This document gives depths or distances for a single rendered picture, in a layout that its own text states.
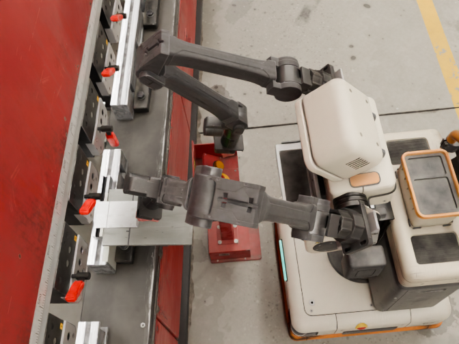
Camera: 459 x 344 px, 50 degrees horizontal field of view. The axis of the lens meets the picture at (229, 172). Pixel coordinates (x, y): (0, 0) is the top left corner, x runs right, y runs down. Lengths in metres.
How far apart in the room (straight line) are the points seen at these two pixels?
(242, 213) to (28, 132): 0.44
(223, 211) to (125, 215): 0.69
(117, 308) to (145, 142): 0.57
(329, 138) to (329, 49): 2.01
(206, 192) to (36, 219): 0.36
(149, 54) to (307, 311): 1.28
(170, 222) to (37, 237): 0.53
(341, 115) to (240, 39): 2.06
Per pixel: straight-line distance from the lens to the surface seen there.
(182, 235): 1.45
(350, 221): 1.21
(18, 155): 0.97
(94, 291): 1.59
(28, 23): 1.06
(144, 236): 1.47
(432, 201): 1.66
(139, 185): 1.27
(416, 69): 3.14
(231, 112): 1.50
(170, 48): 1.26
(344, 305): 2.14
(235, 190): 0.85
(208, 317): 2.40
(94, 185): 1.34
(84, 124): 1.29
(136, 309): 1.54
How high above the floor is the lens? 2.34
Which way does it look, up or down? 62 degrees down
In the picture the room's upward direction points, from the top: 7 degrees counter-clockwise
